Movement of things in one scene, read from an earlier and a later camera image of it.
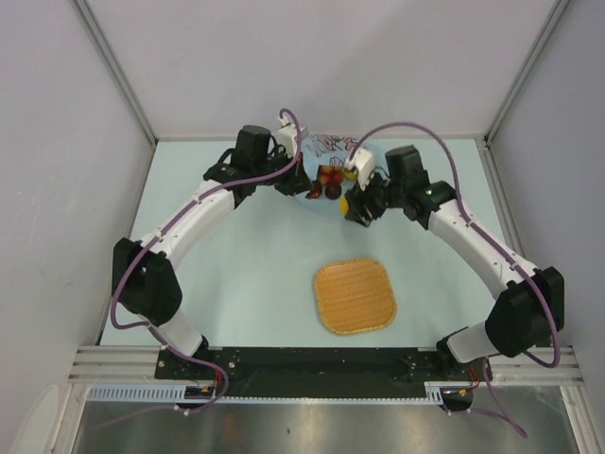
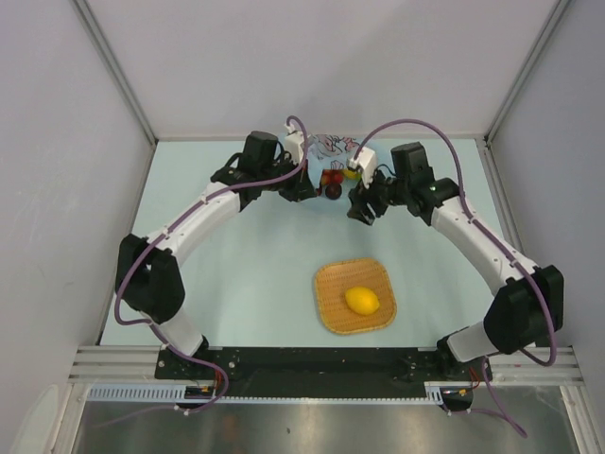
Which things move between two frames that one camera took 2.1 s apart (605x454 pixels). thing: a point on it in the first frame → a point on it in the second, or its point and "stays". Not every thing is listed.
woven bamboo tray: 354,295 stays
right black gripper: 356,200 stays
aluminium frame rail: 109,364 stays
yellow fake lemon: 343,205 → 362,300
